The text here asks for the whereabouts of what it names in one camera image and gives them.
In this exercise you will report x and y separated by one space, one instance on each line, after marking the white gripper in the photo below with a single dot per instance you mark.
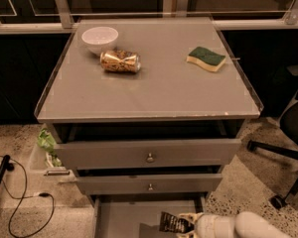
215 226

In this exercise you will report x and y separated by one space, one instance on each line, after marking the black rxbar chocolate wrapper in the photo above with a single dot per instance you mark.
174 224

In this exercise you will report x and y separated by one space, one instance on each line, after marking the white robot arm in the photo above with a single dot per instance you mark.
243 225

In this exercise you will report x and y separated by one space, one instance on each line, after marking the grey middle drawer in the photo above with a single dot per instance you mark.
136 180

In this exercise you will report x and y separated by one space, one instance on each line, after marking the grey drawer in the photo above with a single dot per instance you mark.
126 145
138 215
136 180

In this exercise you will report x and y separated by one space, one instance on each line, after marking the middle drawer knob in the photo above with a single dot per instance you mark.
150 187

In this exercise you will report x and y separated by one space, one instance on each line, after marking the drawer knob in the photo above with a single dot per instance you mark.
150 187
150 158

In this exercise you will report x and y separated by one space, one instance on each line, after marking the grey bottom drawer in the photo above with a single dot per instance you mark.
138 215

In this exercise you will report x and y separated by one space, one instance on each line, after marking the top drawer knob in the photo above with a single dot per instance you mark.
150 158

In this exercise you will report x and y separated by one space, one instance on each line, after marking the grey top drawer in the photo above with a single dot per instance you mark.
126 145

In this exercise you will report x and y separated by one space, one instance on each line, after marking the grey drawer cabinet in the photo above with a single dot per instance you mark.
166 88

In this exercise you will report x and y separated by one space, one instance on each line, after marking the clear plastic bin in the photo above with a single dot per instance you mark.
37 165

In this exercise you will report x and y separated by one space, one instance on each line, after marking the green yellow sponge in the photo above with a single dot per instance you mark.
206 59

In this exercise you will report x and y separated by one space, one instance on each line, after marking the crushed gold soda can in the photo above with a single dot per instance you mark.
120 61

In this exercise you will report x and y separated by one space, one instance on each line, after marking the black stand leg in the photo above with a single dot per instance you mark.
5 166

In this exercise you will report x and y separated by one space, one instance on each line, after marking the white ceramic bowl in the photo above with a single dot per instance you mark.
100 39

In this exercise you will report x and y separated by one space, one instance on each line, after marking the metal railing frame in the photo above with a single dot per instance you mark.
64 16

